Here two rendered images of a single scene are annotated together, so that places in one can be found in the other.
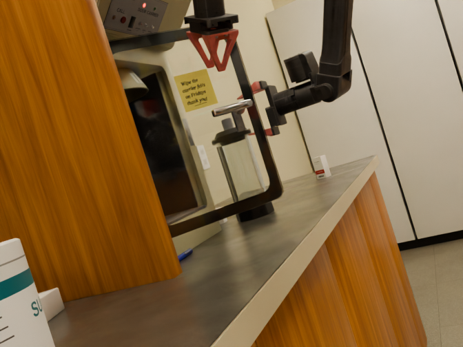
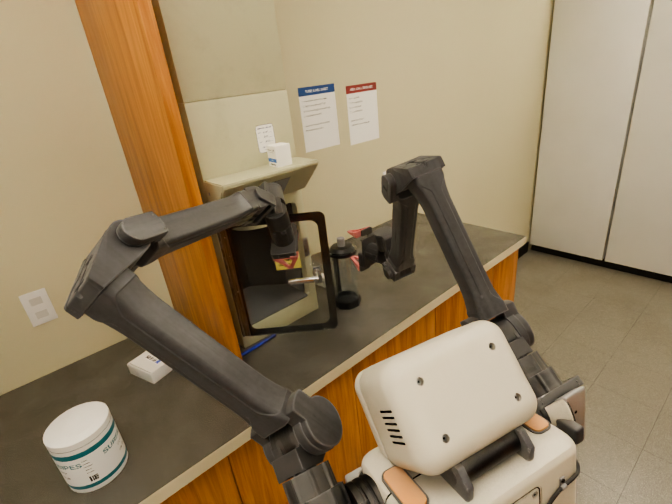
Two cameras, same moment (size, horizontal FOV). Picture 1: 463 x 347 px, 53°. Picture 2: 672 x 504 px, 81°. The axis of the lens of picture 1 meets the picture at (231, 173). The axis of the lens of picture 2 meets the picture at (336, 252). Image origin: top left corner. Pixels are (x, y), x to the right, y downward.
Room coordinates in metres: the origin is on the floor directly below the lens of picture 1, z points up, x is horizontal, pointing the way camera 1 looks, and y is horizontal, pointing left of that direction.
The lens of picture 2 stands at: (0.08, -0.61, 1.74)
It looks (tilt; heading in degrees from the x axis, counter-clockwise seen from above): 24 degrees down; 28
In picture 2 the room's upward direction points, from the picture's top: 7 degrees counter-clockwise
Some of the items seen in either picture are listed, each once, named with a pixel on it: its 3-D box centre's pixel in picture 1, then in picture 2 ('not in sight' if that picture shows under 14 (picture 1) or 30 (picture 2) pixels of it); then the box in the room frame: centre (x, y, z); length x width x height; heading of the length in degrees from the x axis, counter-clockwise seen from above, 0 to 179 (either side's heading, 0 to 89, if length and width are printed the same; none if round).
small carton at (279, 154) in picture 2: not in sight; (279, 154); (1.06, 0.05, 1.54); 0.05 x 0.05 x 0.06; 62
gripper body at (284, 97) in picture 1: (284, 102); (374, 252); (1.17, -0.18, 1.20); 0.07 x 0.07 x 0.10; 66
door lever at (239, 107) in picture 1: (230, 109); (304, 277); (0.96, -0.04, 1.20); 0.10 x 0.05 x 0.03; 115
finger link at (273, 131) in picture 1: (263, 124); (360, 256); (1.20, -0.12, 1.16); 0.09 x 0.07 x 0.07; 66
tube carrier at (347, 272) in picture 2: not in sight; (344, 275); (1.24, -0.03, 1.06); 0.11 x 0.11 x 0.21
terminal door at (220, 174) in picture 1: (194, 125); (282, 278); (0.95, 0.04, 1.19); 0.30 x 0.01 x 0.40; 115
